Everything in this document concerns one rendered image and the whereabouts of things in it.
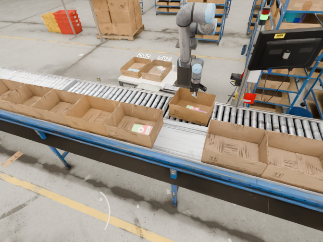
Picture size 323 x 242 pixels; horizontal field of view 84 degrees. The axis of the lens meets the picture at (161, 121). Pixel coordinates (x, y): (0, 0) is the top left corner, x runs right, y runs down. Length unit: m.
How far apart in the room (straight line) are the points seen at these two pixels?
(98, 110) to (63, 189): 1.14
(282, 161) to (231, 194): 0.44
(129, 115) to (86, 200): 1.16
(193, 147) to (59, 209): 1.69
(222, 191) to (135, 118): 0.96
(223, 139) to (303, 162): 0.54
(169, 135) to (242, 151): 0.57
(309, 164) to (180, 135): 0.92
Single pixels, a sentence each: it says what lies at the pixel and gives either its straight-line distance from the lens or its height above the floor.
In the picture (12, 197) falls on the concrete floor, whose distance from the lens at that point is 2.90.
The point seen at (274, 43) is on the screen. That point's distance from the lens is 1.59.
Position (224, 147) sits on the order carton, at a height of 0.89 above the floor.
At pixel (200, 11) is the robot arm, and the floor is 1.70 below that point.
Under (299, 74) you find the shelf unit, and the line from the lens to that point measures 2.46.
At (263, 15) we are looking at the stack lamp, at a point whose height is 1.62.
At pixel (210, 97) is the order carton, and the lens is 1.91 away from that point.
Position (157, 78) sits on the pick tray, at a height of 0.80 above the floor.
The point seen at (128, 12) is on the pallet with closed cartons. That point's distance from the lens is 5.73.
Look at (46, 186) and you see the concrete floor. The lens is 2.73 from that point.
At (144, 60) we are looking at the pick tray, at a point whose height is 0.81.
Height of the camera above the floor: 2.03
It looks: 45 degrees down
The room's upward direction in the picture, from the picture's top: 5 degrees counter-clockwise
